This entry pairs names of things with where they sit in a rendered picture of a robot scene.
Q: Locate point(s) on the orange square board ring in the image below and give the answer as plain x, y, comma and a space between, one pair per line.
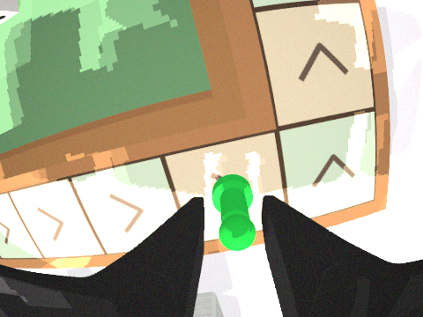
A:
254, 88

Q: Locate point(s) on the green game pawn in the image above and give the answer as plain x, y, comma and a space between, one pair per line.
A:
232, 196

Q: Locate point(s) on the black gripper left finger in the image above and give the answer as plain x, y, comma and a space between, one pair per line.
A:
158, 278

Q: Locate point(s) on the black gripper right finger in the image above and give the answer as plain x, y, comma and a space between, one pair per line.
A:
318, 274

